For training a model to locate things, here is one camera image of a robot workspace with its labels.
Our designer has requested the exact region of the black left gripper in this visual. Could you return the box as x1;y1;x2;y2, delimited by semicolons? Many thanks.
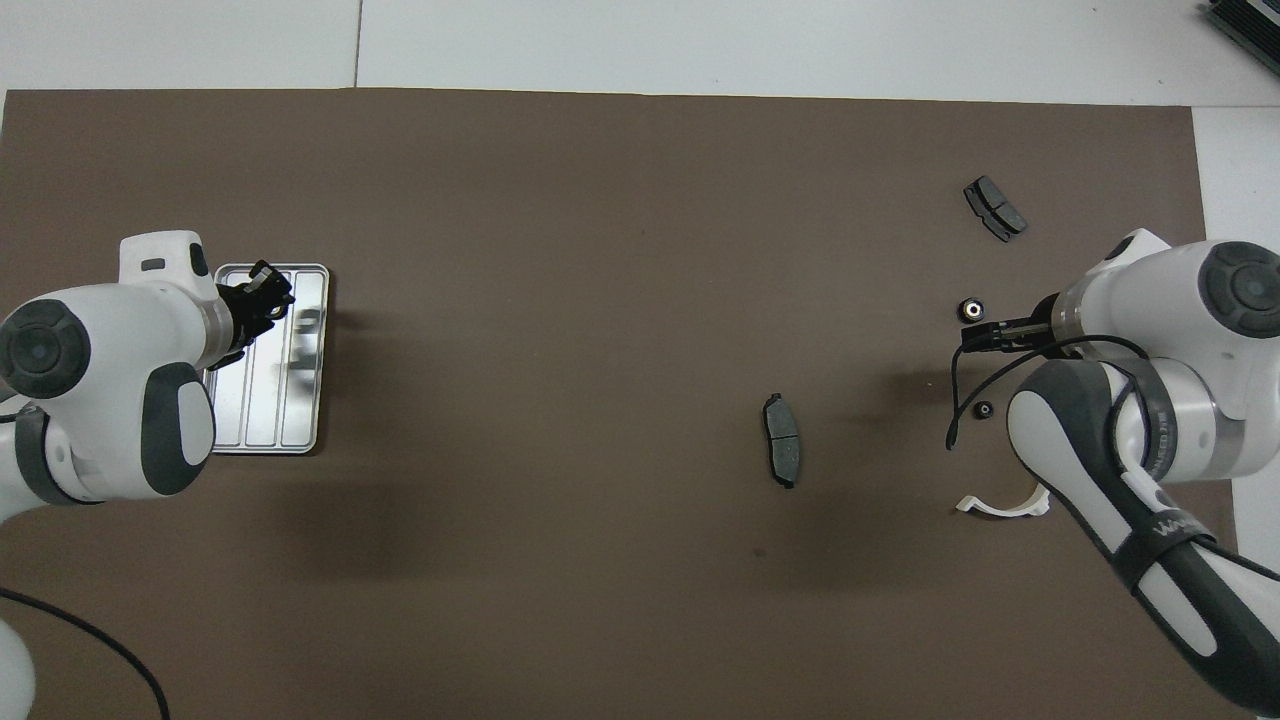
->
215;260;295;369

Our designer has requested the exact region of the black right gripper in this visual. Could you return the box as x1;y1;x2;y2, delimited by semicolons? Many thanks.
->
962;293;1071;358

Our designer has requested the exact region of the silver metal tray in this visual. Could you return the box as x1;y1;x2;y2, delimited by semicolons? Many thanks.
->
205;263;331;456

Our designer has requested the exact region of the short grey brake pad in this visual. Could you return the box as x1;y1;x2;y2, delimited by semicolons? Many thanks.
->
963;175;1029;244

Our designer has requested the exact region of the long grey brake pad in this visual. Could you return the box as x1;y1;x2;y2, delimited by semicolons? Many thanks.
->
762;392;803;490

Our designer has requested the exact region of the brown table mat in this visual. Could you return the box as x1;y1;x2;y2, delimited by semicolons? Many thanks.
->
0;88;1259;720

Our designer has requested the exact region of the dark ribbed device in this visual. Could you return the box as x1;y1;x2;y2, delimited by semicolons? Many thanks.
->
1203;0;1280;76

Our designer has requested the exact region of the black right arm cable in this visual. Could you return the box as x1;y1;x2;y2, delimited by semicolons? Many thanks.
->
945;333;1161;481

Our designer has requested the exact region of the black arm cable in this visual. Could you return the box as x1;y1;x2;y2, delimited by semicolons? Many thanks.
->
945;333;1161;481
0;588;171;720

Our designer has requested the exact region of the white curved plastic bracket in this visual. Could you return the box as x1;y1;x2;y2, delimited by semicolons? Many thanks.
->
955;485;1051;519

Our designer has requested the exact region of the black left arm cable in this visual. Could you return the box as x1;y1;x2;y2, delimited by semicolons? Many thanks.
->
0;588;171;720

